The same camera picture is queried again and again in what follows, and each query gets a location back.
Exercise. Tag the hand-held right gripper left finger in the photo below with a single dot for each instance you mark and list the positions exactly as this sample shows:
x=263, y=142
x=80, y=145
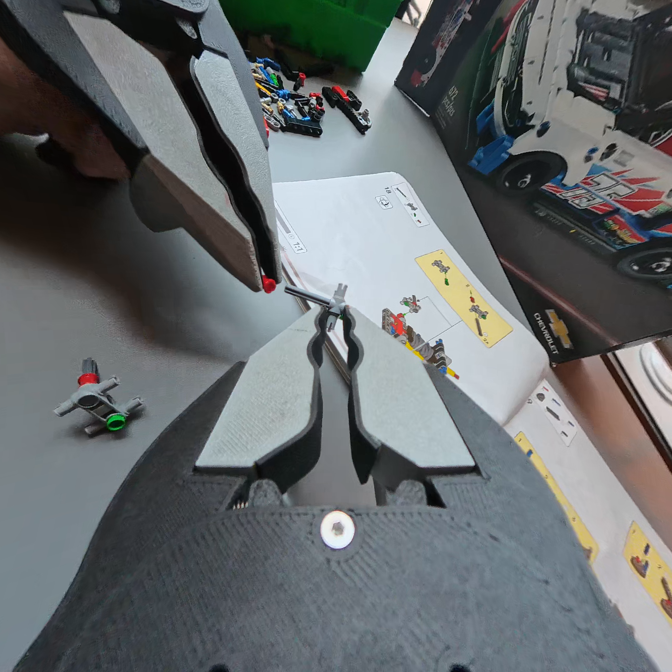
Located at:
x=262, y=414

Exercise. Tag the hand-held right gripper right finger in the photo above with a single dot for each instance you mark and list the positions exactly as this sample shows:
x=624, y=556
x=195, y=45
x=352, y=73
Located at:
x=409, y=414

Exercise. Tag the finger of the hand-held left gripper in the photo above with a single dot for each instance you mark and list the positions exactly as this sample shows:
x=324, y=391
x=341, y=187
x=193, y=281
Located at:
x=231, y=105
x=157, y=115

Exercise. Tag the red lego bush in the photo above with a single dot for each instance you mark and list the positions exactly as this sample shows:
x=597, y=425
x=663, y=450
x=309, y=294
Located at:
x=269, y=285

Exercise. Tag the light grey lego connector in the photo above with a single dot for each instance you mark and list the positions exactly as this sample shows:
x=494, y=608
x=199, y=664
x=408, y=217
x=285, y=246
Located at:
x=336, y=303

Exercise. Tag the grey lego axle connector assembly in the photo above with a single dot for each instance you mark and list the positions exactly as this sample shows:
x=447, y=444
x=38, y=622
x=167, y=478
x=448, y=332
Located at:
x=92, y=400

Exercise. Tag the pile of small lego pieces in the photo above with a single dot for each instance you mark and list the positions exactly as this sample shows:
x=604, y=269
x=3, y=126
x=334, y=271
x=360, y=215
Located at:
x=294, y=105

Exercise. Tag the black red lego subassembly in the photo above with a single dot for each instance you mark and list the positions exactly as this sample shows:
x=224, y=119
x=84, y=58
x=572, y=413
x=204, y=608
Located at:
x=346, y=105

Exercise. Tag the lego set box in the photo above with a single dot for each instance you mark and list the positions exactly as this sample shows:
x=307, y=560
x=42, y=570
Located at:
x=551, y=105

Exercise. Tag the person's left hand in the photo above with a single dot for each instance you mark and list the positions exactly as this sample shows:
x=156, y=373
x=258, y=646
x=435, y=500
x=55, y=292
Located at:
x=52, y=110

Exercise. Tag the green storage bin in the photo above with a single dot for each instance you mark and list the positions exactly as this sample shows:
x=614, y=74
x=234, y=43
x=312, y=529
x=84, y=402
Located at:
x=315, y=26

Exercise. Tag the open instruction booklet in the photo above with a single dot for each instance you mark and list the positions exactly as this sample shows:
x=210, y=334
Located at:
x=357, y=225

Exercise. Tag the white flat device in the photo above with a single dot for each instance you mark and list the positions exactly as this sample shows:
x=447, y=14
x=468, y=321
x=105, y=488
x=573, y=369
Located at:
x=660, y=367

